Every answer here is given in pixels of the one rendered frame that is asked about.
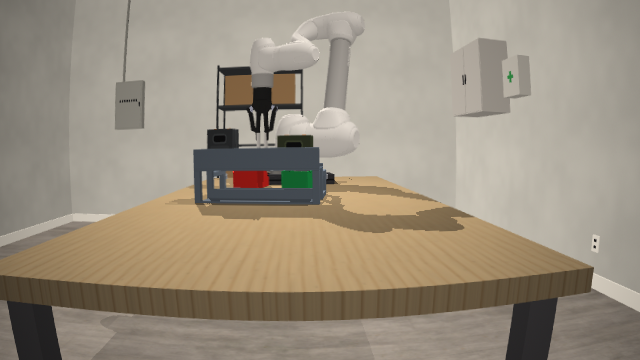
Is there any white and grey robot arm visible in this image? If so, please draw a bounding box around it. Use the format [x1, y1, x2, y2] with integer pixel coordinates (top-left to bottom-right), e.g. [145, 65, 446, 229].
[250, 12, 365, 158]

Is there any green bin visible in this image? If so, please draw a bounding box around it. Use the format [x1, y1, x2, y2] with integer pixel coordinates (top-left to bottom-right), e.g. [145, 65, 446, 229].
[281, 171, 312, 188]

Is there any red bin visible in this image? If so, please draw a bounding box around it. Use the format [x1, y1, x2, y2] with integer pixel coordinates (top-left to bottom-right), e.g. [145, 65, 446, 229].
[233, 171, 269, 188]

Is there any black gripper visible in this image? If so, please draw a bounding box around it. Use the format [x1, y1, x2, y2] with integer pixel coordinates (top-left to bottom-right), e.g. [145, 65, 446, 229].
[246, 87, 278, 147]

